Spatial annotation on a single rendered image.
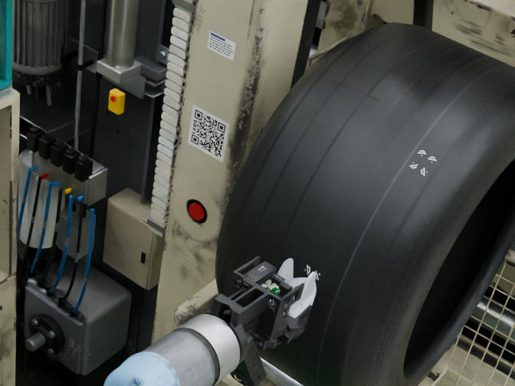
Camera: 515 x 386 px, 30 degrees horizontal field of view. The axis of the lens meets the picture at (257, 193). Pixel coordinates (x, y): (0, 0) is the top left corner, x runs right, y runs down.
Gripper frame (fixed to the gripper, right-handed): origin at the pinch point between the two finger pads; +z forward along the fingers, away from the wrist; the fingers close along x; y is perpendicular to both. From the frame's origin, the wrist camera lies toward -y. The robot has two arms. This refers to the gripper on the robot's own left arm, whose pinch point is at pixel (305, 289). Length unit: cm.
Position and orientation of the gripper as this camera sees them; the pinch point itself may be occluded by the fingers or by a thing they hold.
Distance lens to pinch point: 126.5
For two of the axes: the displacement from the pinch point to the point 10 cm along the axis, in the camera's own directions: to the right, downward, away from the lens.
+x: -7.9, -4.4, 4.1
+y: 2.1, -8.4, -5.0
